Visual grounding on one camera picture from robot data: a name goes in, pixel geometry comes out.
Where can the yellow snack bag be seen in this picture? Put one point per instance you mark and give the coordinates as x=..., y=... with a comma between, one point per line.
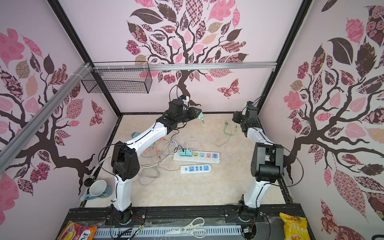
x=295, y=228

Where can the white handled scissors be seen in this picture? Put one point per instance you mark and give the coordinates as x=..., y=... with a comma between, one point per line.
x=194, y=228

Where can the green charger plug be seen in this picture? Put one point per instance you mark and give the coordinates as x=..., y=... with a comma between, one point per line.
x=201, y=117

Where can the red yellow snack packet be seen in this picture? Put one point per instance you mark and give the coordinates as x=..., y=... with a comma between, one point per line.
x=75, y=231

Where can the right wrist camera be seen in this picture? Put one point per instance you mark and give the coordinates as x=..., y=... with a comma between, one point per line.
x=249, y=104

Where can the black mounting rail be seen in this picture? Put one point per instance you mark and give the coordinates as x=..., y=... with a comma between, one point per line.
x=229, y=213

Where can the white slotted cable duct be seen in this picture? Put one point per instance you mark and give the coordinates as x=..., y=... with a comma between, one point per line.
x=157, y=233

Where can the black wire basket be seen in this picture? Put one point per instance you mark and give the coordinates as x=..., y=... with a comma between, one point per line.
x=119, y=77

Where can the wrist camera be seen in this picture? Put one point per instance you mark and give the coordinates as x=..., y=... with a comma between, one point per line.
x=249, y=104
x=185, y=99

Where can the aluminium frame bar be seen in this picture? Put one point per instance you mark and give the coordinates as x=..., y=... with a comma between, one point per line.
x=12, y=149

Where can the long multicolour power strip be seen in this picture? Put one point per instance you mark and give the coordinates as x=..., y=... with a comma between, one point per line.
x=199, y=157

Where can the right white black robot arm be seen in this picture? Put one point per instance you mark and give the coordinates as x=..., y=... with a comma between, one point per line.
x=266, y=164

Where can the white mug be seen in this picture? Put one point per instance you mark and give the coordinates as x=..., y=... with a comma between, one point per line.
x=98, y=190

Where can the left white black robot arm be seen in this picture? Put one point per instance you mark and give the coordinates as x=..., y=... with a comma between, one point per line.
x=125, y=158

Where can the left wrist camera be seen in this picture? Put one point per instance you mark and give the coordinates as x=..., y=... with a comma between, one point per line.
x=185, y=99

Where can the teal charger plug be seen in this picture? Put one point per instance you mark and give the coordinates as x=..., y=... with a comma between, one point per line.
x=182, y=153
x=189, y=153

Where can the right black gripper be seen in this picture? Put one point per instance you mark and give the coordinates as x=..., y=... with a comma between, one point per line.
x=237, y=116

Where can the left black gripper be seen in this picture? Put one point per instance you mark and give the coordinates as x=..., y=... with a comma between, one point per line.
x=193, y=114

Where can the small blue-socket power strip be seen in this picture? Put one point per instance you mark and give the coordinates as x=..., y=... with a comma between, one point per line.
x=195, y=169

